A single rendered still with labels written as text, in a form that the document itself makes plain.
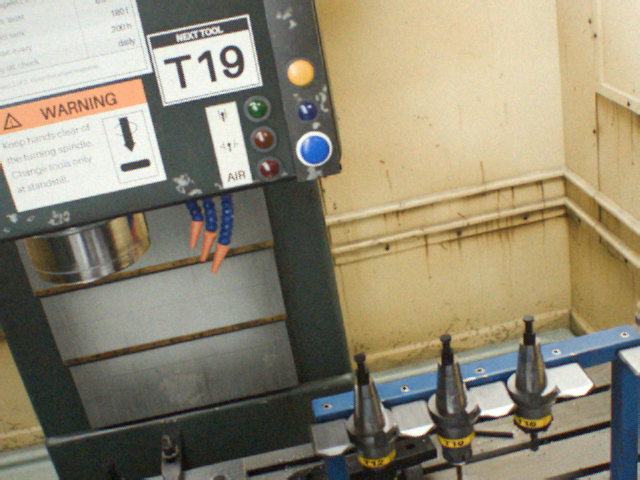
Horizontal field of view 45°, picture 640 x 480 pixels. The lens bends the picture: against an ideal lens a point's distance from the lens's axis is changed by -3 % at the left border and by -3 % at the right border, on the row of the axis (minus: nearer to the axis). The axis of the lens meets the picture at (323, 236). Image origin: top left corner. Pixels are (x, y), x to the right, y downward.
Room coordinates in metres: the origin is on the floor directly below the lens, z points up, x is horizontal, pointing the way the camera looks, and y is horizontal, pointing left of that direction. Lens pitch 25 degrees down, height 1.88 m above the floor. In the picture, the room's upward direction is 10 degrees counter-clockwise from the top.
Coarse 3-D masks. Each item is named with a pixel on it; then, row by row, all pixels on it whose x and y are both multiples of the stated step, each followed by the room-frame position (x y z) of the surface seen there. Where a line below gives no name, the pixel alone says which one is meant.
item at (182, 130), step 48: (144, 0) 0.76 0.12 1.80; (192, 0) 0.77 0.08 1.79; (240, 0) 0.77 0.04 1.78; (48, 96) 0.76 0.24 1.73; (240, 96) 0.77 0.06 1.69; (192, 144) 0.76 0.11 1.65; (288, 144) 0.77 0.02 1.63; (336, 144) 0.78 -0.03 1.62; (0, 192) 0.75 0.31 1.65; (144, 192) 0.76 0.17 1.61; (192, 192) 0.76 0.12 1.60; (0, 240) 0.75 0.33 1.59
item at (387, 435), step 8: (384, 408) 0.85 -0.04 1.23; (352, 416) 0.85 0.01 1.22; (392, 416) 0.83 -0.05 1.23; (352, 424) 0.83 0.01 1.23; (392, 424) 0.82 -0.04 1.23; (352, 432) 0.81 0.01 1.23; (360, 432) 0.81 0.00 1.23; (376, 432) 0.81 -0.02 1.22; (384, 432) 0.81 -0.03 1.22; (392, 432) 0.81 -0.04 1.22; (360, 440) 0.80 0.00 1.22; (368, 440) 0.80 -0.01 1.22; (376, 440) 0.81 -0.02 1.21; (384, 440) 0.81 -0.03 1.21; (392, 440) 0.81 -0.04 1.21; (360, 448) 0.80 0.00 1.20; (368, 448) 0.80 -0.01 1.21
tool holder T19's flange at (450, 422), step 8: (432, 400) 0.85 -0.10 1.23; (472, 400) 0.83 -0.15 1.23; (432, 408) 0.83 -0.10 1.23; (472, 408) 0.82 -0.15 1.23; (432, 416) 0.83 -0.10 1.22; (440, 416) 0.81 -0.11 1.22; (448, 416) 0.81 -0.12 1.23; (456, 416) 0.81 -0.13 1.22; (464, 416) 0.82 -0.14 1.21; (472, 416) 0.82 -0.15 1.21; (440, 424) 0.82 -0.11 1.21; (448, 424) 0.81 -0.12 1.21; (456, 424) 0.81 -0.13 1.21; (464, 424) 0.82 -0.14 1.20; (472, 424) 0.81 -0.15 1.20; (448, 432) 0.81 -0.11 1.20; (456, 432) 0.81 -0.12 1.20
